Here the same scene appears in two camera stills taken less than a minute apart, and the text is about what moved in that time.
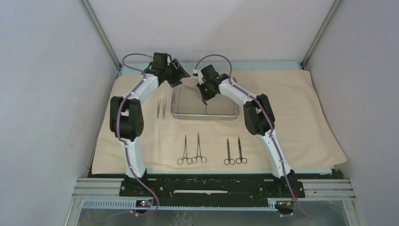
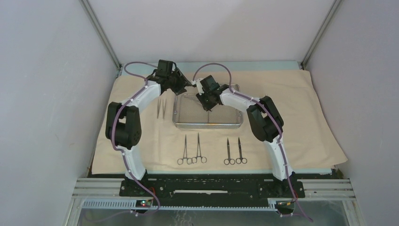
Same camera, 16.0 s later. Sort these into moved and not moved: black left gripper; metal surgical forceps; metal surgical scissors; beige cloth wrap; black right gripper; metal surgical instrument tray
Moved: metal surgical instrument tray; black left gripper; black right gripper
Not moved: metal surgical forceps; beige cloth wrap; metal surgical scissors
